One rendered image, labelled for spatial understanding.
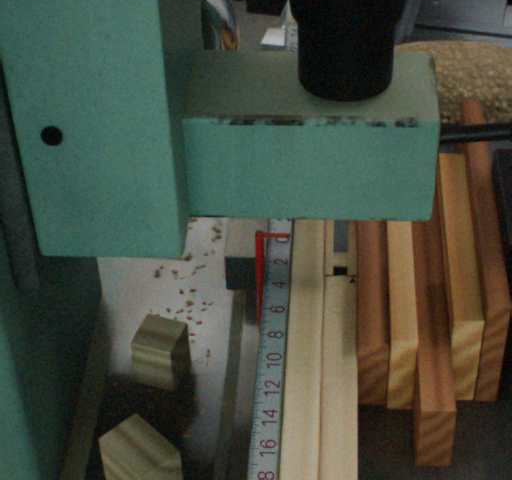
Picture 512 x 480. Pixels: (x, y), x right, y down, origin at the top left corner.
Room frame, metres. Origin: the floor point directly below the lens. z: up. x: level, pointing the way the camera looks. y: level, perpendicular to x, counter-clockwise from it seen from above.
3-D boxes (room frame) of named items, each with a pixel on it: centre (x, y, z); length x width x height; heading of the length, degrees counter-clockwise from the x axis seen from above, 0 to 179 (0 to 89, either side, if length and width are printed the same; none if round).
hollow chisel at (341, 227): (0.53, -0.05, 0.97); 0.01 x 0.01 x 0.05; 85
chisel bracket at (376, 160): (0.53, -0.03, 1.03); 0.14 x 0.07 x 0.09; 85
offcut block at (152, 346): (0.57, 0.07, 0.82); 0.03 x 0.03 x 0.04; 69
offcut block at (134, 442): (0.47, 0.08, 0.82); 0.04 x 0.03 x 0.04; 42
